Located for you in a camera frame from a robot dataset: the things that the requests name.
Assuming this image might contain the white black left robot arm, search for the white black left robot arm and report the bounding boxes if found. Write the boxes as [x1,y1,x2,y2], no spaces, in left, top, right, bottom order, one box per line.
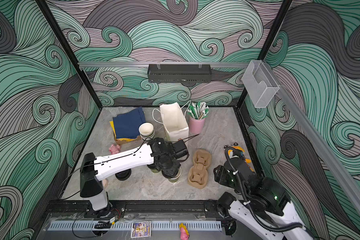
[80,138,189,212]

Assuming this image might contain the black wall shelf tray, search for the black wall shelf tray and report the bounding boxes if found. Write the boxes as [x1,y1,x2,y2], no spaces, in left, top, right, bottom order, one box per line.
[147,65,212,83]

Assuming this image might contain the white green paper takeout bag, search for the white green paper takeout bag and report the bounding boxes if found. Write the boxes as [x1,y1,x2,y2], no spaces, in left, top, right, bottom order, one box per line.
[152,103,189,142]

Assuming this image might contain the black coffee cup lid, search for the black coffee cup lid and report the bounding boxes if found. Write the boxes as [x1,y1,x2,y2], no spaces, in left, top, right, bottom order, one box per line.
[115,169,132,181]

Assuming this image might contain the green white wrapped straws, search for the green white wrapped straws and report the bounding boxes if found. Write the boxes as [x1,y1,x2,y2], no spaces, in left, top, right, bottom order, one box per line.
[187,102,210,120]

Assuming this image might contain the colourful picture card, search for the colourful picture card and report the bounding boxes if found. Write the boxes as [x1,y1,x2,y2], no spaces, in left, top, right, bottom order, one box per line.
[131,221,152,239]

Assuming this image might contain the pink metal straw bucket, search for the pink metal straw bucket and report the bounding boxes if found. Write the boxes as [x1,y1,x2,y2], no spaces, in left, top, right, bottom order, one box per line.
[189,117,205,135]

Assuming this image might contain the pink plush toy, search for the pink plush toy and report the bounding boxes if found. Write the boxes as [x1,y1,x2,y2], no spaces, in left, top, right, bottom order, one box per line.
[109,144,121,155]

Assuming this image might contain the yellow plush doll red dress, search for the yellow plush doll red dress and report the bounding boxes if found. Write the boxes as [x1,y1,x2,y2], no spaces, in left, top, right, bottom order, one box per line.
[224,143,255,172]

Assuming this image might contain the aluminium wall rail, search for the aluminium wall rail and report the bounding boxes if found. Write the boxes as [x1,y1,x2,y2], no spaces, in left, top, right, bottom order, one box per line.
[78,61,249,69]

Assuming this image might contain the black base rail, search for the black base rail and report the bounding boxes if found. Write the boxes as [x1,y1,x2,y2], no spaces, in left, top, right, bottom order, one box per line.
[46,200,223,219]

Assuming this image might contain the clear acrylic wall holder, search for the clear acrylic wall holder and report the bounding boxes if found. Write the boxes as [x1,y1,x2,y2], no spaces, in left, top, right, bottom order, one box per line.
[242,60,280,109]

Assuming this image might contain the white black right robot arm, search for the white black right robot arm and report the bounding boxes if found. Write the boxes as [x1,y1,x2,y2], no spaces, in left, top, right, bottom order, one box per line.
[214,146,314,240]

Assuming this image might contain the yellow napkin stack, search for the yellow napkin stack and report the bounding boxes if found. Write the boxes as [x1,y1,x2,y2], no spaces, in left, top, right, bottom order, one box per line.
[110,121,138,143]

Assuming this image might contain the pink yellow small toy figure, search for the pink yellow small toy figure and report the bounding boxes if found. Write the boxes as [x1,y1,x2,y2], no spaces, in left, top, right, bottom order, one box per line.
[179,223,190,240]

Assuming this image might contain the pink oval soap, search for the pink oval soap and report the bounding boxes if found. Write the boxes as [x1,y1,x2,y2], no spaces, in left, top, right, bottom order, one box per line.
[102,179,109,189]

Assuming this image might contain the stack of paper cups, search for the stack of paper cups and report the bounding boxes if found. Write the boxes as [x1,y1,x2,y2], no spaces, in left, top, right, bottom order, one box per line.
[139,123,155,142]

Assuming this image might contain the brown pulp cup carrier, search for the brown pulp cup carrier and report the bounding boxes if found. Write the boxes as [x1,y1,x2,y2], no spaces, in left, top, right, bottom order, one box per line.
[188,149,212,189]

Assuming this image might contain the navy blue napkin stack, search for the navy blue napkin stack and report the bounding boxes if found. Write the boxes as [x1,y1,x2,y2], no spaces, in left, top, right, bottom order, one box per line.
[113,107,146,139]

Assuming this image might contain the white slotted cable duct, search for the white slotted cable duct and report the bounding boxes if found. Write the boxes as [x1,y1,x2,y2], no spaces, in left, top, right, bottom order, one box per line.
[47,221,223,232]

